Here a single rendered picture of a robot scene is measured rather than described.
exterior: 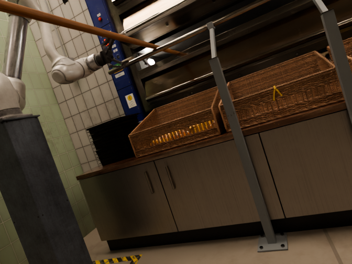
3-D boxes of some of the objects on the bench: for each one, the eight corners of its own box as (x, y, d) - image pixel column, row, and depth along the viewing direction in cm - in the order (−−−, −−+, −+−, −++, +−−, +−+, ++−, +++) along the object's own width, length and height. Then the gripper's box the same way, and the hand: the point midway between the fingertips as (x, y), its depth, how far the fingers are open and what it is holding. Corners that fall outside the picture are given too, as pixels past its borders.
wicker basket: (164, 142, 199) (153, 109, 197) (233, 121, 178) (221, 84, 176) (134, 159, 154) (119, 116, 152) (221, 134, 133) (205, 84, 131)
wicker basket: (239, 120, 176) (227, 82, 174) (329, 93, 152) (316, 49, 151) (225, 133, 132) (208, 83, 130) (349, 99, 108) (331, 37, 107)
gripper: (96, 40, 148) (125, 23, 139) (110, 80, 149) (140, 67, 141) (87, 37, 141) (117, 21, 132) (102, 80, 142) (133, 66, 134)
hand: (127, 45), depth 137 cm, fingers open, 13 cm apart
